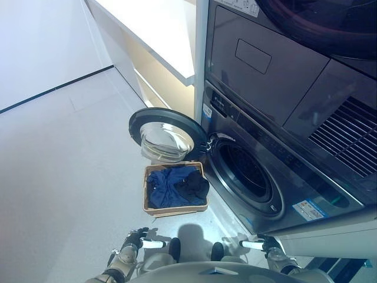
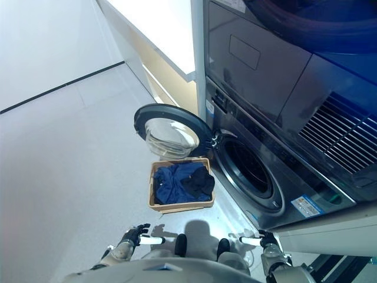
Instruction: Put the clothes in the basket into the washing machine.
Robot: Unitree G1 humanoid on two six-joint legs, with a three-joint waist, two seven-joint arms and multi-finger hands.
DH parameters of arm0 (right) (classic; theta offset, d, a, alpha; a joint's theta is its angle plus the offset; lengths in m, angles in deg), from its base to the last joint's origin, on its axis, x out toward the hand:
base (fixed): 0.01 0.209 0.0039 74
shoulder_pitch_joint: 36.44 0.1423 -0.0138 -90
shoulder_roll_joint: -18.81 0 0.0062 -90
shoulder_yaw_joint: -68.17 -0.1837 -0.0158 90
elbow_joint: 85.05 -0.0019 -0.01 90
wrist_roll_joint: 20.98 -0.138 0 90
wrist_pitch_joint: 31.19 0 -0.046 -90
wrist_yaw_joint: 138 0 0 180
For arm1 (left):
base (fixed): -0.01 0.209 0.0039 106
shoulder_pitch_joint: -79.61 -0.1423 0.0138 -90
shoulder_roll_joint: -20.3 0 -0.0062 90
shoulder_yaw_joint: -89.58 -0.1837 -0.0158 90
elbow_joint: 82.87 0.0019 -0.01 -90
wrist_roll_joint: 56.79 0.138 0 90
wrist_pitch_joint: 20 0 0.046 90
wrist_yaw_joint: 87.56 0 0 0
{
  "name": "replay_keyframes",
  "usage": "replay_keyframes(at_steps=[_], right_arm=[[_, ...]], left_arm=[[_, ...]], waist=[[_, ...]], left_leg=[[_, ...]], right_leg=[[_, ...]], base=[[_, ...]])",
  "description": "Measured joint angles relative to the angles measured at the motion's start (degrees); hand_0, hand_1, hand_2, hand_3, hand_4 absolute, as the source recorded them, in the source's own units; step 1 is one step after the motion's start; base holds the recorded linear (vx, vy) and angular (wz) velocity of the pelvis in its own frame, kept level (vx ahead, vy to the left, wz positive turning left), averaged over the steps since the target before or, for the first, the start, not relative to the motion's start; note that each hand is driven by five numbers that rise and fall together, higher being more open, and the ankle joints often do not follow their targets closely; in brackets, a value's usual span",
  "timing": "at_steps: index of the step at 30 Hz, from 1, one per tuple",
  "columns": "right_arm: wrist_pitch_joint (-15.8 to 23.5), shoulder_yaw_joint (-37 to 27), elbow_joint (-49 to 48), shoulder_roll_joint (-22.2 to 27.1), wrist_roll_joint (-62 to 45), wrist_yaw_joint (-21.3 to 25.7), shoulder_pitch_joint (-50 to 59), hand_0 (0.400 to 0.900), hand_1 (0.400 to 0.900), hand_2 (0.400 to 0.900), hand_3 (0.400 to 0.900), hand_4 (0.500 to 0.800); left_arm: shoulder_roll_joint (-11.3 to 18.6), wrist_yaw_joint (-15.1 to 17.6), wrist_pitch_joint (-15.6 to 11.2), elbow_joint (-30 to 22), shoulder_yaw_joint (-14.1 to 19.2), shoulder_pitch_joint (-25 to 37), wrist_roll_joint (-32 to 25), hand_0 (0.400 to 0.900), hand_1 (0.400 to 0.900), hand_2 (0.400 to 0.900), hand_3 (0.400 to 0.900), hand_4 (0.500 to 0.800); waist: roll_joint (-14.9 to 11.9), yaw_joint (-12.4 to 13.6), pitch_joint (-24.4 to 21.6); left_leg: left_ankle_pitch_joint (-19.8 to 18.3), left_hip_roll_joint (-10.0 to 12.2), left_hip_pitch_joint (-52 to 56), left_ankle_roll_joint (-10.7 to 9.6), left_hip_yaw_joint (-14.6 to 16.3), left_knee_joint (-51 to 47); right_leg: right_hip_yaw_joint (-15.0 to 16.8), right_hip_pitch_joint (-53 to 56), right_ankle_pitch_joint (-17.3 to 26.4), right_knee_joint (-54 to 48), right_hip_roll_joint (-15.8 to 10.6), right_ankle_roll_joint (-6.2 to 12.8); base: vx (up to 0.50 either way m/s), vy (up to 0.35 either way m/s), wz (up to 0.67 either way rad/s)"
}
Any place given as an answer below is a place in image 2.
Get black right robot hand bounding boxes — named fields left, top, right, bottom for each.
left=240, top=229, right=279, bottom=248

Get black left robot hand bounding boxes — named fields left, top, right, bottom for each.
left=123, top=223, right=164, bottom=247

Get black garment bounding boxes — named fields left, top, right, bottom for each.
left=180, top=167, right=216, bottom=195

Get tan wicker laundry basket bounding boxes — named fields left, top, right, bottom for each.
left=148, top=157, right=215, bottom=214

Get round washing machine door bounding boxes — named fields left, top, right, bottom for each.
left=133, top=103, right=213, bottom=157

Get silver robot torso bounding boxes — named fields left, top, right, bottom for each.
left=63, top=256, right=260, bottom=283

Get silver right robot leg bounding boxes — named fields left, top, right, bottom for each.
left=216, top=238, right=254, bottom=266

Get white info sticker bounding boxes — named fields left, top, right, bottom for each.
left=290, top=198, right=322, bottom=221

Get blue garment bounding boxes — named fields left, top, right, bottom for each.
left=153, top=163, right=213, bottom=205

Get white appliance plinth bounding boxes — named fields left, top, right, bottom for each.
left=273, top=215, right=377, bottom=257

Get black baseboard strip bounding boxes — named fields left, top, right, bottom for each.
left=0, top=60, right=126, bottom=115

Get white counter cabinet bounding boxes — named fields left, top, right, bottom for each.
left=97, top=0, right=201, bottom=110

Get white tall side panel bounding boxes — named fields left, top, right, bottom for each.
left=190, top=0, right=219, bottom=133

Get black metal frame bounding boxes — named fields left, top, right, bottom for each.
left=306, top=253, right=377, bottom=283

